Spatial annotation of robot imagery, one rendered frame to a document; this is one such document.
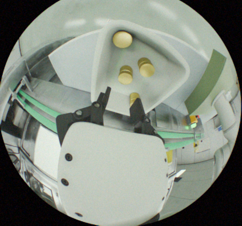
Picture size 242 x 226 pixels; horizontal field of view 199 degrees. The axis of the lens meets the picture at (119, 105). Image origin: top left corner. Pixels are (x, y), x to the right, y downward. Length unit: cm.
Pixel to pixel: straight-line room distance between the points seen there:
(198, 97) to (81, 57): 46
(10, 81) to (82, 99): 61
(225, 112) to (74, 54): 62
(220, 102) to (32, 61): 113
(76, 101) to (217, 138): 633
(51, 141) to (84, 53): 49
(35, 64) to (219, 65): 101
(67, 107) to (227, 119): 67
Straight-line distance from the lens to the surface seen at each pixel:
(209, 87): 33
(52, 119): 34
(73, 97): 33
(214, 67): 34
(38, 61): 77
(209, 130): 614
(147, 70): 15
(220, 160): 43
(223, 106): 43
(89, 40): 23
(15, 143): 86
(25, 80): 50
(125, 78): 16
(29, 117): 80
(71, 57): 28
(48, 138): 54
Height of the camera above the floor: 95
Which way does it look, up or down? 34 degrees down
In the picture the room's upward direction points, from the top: 171 degrees counter-clockwise
